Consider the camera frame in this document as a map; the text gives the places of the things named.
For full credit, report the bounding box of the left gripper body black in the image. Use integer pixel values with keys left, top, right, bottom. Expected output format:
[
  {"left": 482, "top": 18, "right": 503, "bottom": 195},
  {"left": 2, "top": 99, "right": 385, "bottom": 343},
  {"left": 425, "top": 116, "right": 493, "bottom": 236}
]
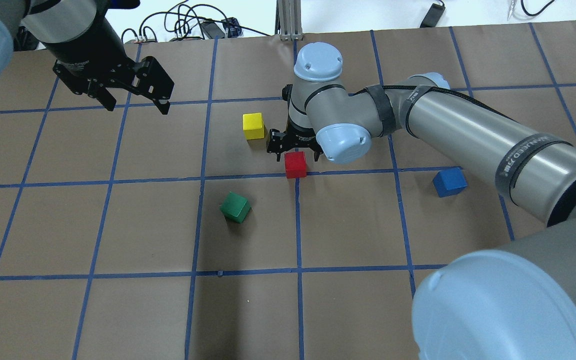
[{"left": 38, "top": 10, "right": 136, "bottom": 92}]

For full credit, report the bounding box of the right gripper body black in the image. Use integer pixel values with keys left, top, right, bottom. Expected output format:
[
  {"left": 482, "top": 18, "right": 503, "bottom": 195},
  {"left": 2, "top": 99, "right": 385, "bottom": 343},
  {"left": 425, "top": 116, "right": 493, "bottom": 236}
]
[{"left": 281, "top": 85, "right": 323, "bottom": 153}]

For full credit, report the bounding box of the red wooden block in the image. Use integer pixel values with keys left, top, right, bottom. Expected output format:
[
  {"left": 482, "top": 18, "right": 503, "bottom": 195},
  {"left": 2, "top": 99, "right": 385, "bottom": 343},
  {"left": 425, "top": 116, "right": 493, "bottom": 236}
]
[{"left": 284, "top": 151, "right": 307, "bottom": 179}]

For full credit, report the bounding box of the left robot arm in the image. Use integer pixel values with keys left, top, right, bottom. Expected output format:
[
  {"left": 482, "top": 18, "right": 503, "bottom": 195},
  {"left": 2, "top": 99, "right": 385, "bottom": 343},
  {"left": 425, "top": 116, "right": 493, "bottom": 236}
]
[{"left": 0, "top": 0, "right": 175, "bottom": 115}]

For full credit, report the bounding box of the yellow wooden block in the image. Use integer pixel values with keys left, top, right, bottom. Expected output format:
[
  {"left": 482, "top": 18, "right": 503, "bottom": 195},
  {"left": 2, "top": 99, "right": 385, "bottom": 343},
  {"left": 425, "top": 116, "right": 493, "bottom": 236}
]
[{"left": 242, "top": 112, "right": 266, "bottom": 141}]

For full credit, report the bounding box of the green wooden block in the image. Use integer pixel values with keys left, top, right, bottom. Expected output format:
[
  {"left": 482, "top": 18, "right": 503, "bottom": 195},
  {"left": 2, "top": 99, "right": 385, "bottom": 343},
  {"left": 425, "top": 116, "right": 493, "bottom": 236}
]
[{"left": 219, "top": 191, "right": 252, "bottom": 224}]

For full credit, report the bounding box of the blue wooden block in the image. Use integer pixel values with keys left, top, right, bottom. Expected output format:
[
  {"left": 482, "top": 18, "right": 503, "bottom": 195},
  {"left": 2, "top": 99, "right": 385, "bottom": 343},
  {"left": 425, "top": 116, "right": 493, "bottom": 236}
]
[{"left": 432, "top": 167, "right": 468, "bottom": 198}]

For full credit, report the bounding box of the black power adapter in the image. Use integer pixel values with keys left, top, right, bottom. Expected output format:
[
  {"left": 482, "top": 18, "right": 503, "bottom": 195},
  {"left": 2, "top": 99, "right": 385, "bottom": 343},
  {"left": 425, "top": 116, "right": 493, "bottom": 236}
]
[{"left": 419, "top": 1, "right": 446, "bottom": 28}]

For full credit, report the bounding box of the black cable bundle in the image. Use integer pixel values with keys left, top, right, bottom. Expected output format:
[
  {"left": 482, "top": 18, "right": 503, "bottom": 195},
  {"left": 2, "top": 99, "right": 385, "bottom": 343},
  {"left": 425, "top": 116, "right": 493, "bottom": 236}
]
[{"left": 120, "top": 0, "right": 271, "bottom": 46}]

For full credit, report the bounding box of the aluminium frame post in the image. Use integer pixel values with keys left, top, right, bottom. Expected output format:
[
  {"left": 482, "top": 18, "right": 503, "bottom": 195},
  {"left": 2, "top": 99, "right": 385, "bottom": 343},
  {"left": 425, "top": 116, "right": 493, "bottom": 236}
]
[{"left": 275, "top": 0, "right": 303, "bottom": 41}]

